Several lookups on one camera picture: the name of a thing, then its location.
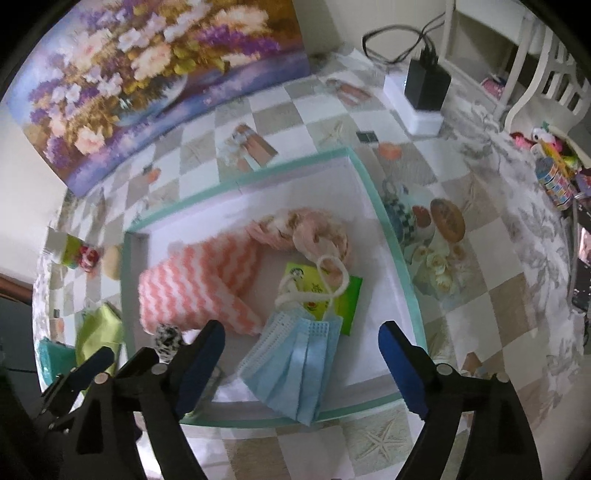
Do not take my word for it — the blue face mask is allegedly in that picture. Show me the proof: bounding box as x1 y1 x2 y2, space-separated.
236 309 343 426

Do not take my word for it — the black charger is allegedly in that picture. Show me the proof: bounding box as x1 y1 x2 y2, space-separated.
405 58 452 112

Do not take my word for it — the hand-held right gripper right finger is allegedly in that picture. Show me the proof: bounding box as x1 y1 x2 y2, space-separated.
378 320 543 480

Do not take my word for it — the black cable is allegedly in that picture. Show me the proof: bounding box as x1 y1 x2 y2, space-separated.
361 9 446 65

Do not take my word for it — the dark wooden furniture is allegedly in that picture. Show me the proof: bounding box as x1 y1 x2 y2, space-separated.
0 272 38 370

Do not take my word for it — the red pink crochet flower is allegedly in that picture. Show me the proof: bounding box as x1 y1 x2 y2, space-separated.
78 244 100 271

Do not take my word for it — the white tray with teal rim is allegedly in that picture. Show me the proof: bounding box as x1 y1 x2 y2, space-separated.
121 147 428 428

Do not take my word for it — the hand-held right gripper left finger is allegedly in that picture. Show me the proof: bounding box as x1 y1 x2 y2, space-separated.
55 319 227 480

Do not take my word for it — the pink white plush toy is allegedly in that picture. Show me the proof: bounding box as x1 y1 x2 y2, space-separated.
510 124 561 151

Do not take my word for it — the white desk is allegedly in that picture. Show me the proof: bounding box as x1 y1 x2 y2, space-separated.
441 0 541 107

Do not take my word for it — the black white leopard scrunchie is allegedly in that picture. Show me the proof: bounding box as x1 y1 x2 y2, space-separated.
154 323 183 363

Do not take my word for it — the green tissue pack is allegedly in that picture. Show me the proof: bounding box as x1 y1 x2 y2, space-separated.
279 262 363 335

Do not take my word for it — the pink white striped cloth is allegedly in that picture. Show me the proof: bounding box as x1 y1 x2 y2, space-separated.
137 231 264 335

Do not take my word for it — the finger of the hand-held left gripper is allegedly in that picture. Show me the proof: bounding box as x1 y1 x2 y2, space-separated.
41 346 115 418

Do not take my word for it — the white power strip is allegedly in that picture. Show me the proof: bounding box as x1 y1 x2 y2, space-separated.
383 69 445 136

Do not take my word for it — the round beige powder puff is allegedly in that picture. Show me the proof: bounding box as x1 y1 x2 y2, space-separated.
102 244 124 280

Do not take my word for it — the white chair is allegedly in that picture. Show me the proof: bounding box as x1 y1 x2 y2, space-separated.
503 23 591 134

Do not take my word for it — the checkered printed tablecloth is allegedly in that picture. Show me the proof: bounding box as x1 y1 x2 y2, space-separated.
32 46 587 480

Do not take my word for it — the teal plastic container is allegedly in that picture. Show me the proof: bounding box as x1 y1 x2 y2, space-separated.
37 337 77 393

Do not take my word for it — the yellow-green cloth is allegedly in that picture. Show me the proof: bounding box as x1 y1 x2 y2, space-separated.
75 302 124 370

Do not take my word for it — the floral canvas painting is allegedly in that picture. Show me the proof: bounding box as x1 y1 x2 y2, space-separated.
0 0 311 197

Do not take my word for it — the small white-green tissue pack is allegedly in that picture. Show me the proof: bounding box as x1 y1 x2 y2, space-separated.
44 231 93 268

